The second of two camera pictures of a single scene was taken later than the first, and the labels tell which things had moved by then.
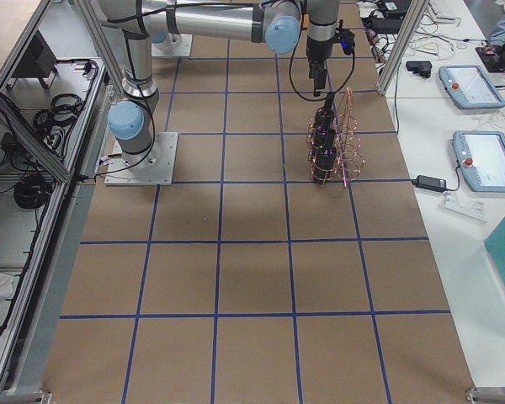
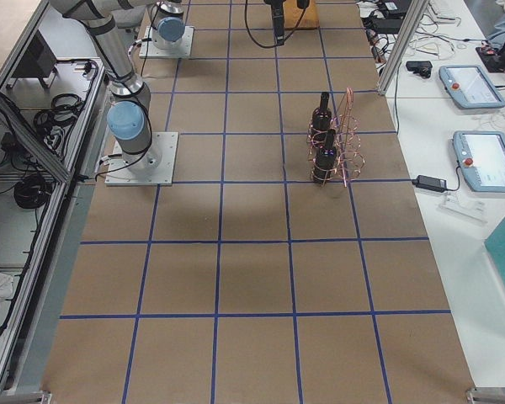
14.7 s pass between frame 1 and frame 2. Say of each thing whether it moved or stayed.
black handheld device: stayed
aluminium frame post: stayed
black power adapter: stayed
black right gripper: moved
